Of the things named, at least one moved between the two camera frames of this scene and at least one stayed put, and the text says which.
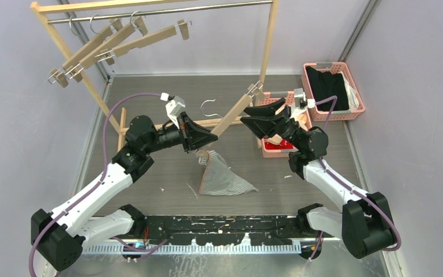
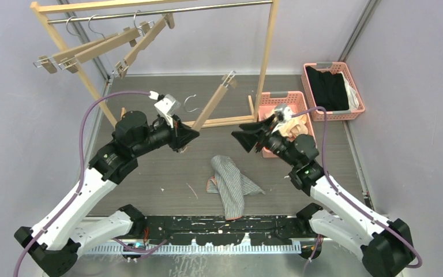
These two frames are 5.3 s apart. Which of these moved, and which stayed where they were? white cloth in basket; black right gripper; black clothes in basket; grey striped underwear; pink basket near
Moved: grey striped underwear; black right gripper
Stayed: pink basket near; white cloth in basket; black clothes in basket
